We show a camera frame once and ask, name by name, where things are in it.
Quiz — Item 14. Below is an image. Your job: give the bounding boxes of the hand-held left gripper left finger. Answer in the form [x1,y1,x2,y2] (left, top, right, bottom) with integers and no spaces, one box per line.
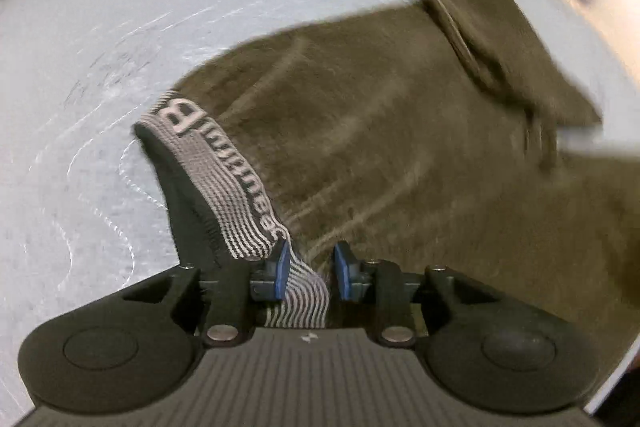
[121,241,292,349]

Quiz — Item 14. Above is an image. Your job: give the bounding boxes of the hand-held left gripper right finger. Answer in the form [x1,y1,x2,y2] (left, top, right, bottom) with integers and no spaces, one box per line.
[332,241,502,349]

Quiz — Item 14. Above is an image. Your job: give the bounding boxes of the olive brown pants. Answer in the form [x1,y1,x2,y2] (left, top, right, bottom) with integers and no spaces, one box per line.
[134,0,640,360]

